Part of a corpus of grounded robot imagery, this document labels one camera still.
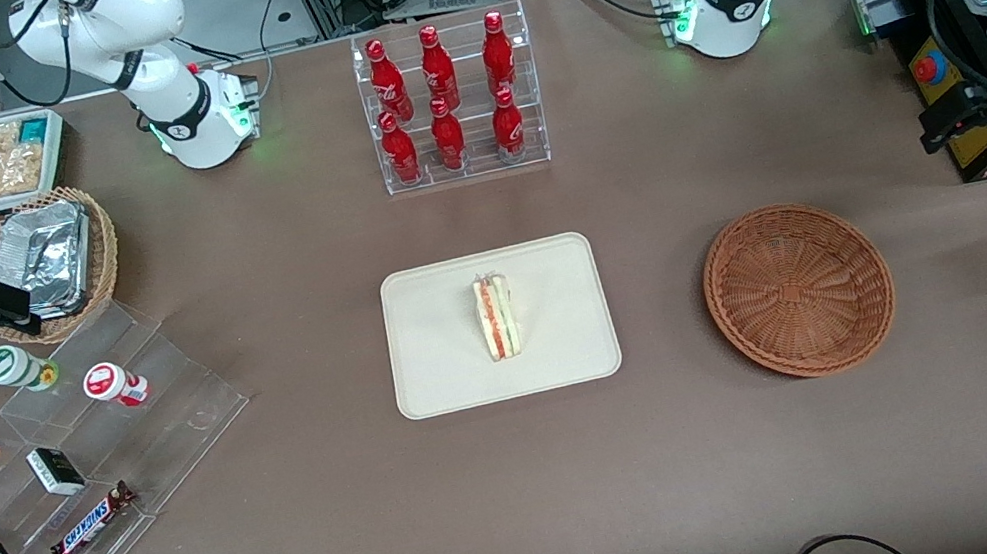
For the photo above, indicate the triangular sandwich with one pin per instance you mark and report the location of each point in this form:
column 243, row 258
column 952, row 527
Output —
column 498, row 317

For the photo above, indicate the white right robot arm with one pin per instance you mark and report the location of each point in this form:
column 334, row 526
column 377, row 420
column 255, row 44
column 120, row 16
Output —
column 165, row 81

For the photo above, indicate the light wicker basket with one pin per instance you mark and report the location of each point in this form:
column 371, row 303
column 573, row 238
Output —
column 106, row 254

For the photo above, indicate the brown wicker basket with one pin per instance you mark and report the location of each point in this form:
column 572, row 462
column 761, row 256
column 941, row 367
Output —
column 798, row 289

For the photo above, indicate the cream plastic tray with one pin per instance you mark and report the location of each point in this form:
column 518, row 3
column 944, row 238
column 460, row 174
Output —
column 438, row 337

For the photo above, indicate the red warmer knob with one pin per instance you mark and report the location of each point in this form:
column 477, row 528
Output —
column 930, row 69

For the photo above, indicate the green lid yogurt cup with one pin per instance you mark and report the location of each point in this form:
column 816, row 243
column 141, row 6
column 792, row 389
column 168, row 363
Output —
column 12, row 366

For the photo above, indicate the stacked foil containers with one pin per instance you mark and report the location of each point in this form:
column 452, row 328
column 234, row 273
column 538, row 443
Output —
column 54, row 258

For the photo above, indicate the red lid yogurt cup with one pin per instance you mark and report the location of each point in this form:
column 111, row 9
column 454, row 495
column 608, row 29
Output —
column 108, row 382

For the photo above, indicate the teal snack packet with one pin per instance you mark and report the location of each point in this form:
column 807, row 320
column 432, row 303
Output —
column 33, row 130

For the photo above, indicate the snickers bar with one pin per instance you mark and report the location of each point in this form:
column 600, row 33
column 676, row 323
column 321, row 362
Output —
column 90, row 524

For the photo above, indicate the red cola bottle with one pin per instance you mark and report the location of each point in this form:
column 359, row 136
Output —
column 499, row 58
column 508, row 127
column 401, row 153
column 438, row 71
column 386, row 83
column 448, row 141

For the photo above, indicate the clear acrylic bottle rack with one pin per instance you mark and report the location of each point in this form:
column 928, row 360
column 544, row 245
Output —
column 479, row 163

